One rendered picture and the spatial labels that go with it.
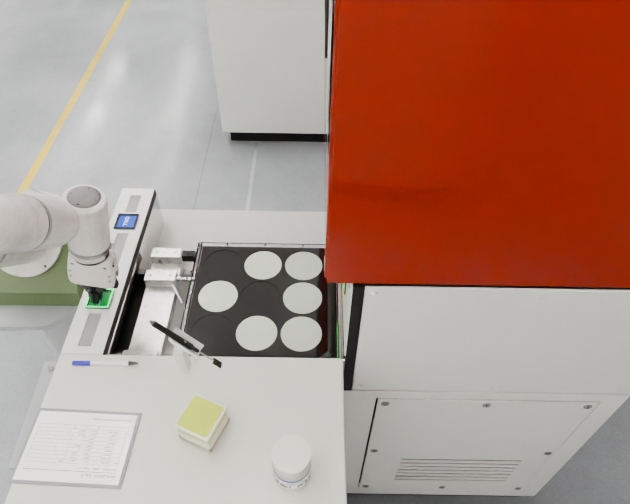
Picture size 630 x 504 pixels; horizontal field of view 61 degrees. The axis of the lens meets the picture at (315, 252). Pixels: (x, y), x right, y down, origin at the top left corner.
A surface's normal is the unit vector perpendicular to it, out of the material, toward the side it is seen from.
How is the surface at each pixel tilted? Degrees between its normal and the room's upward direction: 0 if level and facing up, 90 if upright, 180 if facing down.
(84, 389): 0
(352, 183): 90
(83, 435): 0
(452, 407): 90
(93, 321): 0
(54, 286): 46
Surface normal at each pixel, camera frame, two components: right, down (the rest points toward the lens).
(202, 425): 0.01, -0.67
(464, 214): -0.01, 0.74
